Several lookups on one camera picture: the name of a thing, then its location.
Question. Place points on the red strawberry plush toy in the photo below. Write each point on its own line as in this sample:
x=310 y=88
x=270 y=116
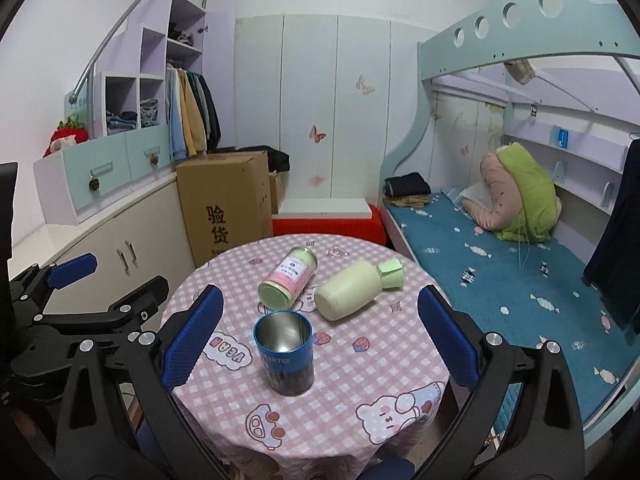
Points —
x=69 y=133

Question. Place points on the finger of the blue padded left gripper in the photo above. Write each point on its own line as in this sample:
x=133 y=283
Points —
x=129 y=313
x=69 y=272

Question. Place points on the cream low cabinet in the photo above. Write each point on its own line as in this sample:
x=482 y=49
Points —
x=136 y=238

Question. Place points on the lilac stair shelf unit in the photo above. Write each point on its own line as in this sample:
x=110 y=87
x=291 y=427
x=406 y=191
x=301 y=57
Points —
x=132 y=66

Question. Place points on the folded dark clothes stack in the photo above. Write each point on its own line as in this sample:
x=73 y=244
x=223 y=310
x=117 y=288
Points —
x=409 y=190

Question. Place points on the hanging clothes row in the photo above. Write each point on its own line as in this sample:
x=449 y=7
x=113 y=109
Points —
x=191 y=114

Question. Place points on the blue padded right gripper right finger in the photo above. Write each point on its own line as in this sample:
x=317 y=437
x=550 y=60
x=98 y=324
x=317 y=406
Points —
x=482 y=364

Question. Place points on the small blue box on shelf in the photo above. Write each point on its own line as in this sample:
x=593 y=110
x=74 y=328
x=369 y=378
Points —
x=560 y=137

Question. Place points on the teal patterned bed sheet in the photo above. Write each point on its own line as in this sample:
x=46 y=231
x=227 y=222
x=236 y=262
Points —
x=527 y=293

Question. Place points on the red storage box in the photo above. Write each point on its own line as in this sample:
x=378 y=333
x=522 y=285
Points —
x=371 y=229

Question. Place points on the pink checkered tablecloth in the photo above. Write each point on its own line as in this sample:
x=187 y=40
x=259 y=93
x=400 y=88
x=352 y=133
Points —
x=377 y=375

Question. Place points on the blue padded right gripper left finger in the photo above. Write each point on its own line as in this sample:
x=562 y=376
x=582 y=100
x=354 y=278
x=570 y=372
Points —
x=156 y=370

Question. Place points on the blue black metal tin cup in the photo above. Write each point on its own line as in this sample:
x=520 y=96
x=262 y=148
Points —
x=284 y=343

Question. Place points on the teal bunk bed frame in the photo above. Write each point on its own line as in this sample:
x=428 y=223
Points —
x=510 y=73

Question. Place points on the white wardrobe with butterflies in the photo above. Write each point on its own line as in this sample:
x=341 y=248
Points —
x=336 y=93

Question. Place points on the green pink rolled quilt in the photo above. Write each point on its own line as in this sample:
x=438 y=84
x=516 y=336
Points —
x=526 y=207

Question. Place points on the pink green labelled can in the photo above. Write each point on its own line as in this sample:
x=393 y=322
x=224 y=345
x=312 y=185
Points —
x=281 y=288

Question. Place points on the brown cardboard box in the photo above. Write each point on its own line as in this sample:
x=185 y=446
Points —
x=225 y=202

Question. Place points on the white pillow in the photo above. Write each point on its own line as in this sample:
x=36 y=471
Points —
x=477 y=199

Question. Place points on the white board on red box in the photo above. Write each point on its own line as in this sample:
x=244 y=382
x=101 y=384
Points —
x=324 y=208

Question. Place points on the pale green bottle-shaped cup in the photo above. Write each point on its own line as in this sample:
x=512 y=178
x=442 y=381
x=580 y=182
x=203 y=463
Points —
x=353 y=288

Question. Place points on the black clothes behind box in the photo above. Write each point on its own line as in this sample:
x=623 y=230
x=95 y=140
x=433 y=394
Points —
x=277 y=161

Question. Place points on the teal drawer cabinet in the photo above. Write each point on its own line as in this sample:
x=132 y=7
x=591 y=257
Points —
x=80 y=181

